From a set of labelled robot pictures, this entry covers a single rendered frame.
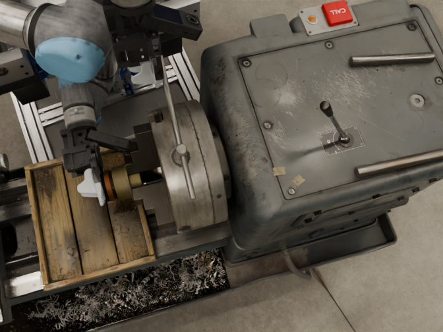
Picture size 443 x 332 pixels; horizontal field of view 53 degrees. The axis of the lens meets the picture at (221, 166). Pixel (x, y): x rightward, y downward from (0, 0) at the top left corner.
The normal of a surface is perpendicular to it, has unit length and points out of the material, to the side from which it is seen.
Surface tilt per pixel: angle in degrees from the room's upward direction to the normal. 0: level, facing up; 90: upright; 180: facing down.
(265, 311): 0
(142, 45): 75
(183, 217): 63
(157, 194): 5
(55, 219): 0
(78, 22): 9
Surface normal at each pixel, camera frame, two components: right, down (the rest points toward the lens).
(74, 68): -0.20, 0.92
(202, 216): 0.28, 0.72
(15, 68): 0.40, 0.87
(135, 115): 0.07, -0.32
